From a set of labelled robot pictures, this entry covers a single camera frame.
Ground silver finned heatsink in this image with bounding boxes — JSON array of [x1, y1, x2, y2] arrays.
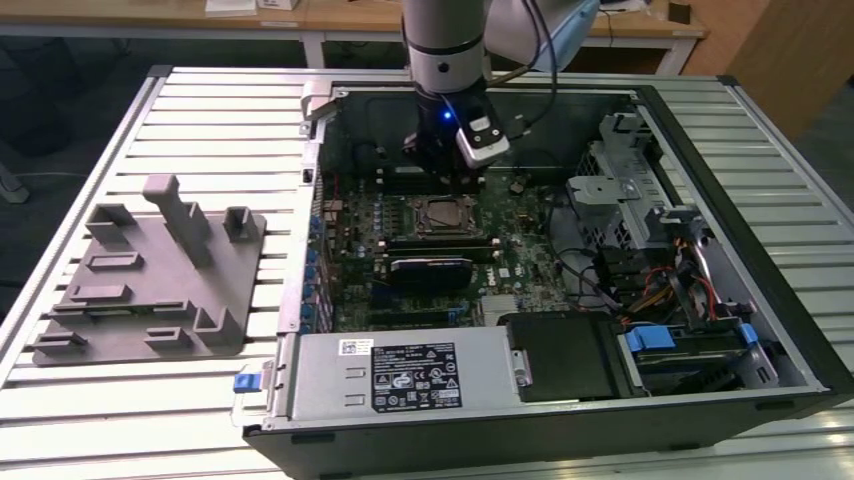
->
[[480, 294, 522, 317]]

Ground black open PC case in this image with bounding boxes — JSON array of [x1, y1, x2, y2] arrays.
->
[[240, 79, 839, 480]]

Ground yellow wire bundle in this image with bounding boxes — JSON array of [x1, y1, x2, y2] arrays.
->
[[625, 292, 668, 314]]

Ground grey chair foot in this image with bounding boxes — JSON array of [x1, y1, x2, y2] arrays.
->
[[0, 162, 29, 204]]

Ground silver topped CPU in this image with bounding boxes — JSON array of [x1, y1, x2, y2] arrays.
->
[[425, 198, 472, 229]]

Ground grey parts rack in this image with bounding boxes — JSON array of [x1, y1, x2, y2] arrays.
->
[[30, 174, 268, 369]]

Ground CPU socket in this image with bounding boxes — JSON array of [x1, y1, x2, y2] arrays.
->
[[410, 193, 480, 237]]

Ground white cardboard box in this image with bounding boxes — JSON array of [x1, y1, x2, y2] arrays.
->
[[202, 0, 258, 15]]

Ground red wire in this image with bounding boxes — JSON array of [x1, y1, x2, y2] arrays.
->
[[643, 267, 723, 321]]

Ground silver power supply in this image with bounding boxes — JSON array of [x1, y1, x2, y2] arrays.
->
[[269, 329, 528, 421]]

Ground black graphics card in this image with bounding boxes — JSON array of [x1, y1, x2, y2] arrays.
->
[[388, 257, 476, 292]]

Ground green motherboard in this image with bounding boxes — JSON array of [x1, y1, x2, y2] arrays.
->
[[312, 172, 615, 334]]

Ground silver drive cage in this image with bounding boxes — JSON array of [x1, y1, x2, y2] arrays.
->
[[564, 112, 679, 251]]

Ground wooden cabinet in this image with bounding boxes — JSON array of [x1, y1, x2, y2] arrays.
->
[[683, 0, 854, 146]]

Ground wooden desk white legs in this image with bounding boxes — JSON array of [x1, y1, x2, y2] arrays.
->
[[0, 0, 709, 76]]

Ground blue disk carrier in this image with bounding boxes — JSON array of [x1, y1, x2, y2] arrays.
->
[[619, 323, 752, 394]]

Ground silver wrist webcam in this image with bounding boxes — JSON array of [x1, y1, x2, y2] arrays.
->
[[454, 115, 512, 169]]

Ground black camera cable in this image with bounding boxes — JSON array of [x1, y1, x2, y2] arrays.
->
[[480, 0, 545, 89], [512, 0, 561, 139]]

